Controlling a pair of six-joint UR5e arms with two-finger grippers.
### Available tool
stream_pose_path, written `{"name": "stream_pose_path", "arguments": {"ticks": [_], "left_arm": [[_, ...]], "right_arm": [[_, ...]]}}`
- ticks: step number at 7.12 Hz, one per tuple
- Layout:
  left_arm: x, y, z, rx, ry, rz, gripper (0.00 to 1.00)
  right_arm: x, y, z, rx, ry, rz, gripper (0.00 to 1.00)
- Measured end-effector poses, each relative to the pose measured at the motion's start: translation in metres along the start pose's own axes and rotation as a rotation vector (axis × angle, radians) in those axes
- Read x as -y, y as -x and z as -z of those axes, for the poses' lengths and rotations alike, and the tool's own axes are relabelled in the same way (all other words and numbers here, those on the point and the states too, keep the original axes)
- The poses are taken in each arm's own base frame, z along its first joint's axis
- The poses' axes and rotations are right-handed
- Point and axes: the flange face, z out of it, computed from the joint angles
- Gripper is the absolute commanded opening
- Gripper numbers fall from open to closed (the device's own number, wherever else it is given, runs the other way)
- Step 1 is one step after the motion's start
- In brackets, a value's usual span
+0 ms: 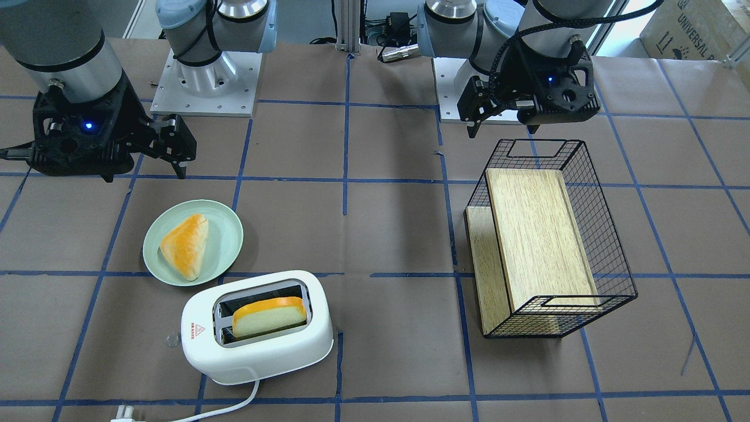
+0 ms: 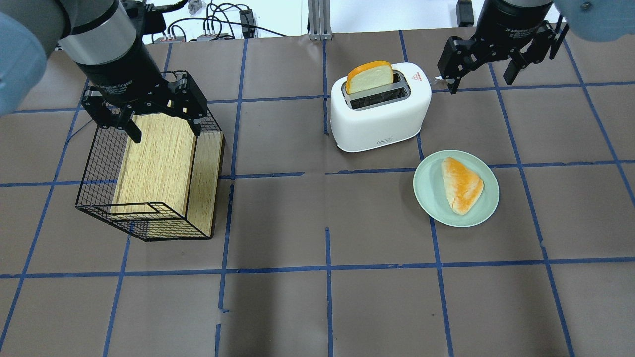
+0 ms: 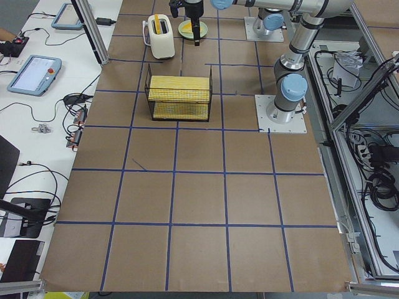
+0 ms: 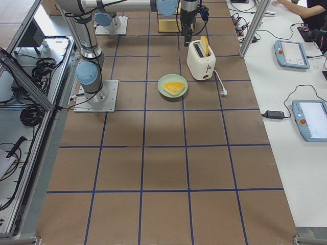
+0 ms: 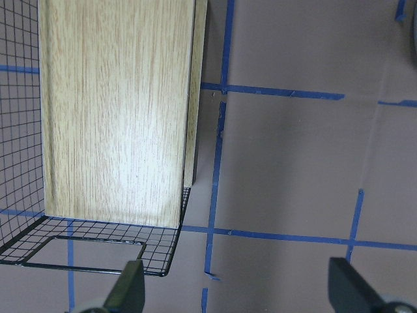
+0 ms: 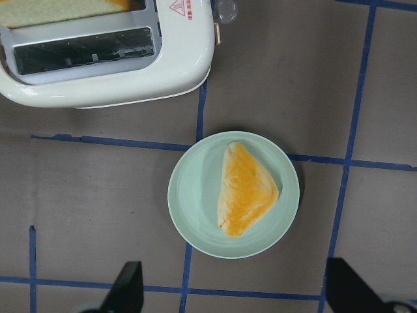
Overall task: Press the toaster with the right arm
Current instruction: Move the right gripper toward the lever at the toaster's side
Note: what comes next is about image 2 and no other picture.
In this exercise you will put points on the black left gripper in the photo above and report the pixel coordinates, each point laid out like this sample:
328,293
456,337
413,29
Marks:
123,69

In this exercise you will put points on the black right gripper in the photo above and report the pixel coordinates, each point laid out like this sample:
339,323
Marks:
513,25

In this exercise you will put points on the white two-slot toaster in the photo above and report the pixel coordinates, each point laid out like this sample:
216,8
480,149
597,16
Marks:
380,116

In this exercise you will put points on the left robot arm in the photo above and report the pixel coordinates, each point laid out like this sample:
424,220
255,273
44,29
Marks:
104,39

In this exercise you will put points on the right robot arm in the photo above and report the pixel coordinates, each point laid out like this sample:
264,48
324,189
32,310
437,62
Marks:
592,20

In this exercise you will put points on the toast slice in toaster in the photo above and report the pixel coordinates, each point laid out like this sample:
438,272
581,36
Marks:
369,76

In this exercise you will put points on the wooden board in basket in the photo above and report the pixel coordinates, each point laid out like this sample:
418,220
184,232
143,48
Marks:
166,185

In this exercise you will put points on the triangular bread on plate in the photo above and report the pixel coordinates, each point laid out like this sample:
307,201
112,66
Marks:
462,186

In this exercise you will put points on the light green plate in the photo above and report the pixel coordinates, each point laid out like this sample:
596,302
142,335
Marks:
430,192

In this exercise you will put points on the black wire basket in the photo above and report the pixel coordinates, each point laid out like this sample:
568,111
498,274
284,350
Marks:
100,176

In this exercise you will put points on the aluminium frame post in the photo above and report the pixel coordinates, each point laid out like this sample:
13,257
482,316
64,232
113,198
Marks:
319,16

